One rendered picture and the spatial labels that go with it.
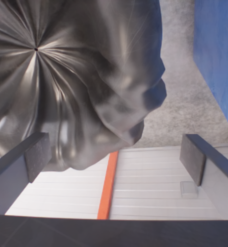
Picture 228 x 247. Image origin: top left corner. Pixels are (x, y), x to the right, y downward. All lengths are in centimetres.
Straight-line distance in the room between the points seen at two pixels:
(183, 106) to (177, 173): 42
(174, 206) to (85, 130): 82
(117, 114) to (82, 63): 15
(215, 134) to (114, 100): 108
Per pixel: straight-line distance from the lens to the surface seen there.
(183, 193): 106
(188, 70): 98
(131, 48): 22
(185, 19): 90
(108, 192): 111
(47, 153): 16
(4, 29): 45
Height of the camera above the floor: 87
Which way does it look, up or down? 48 degrees down
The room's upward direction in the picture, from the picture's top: 168 degrees counter-clockwise
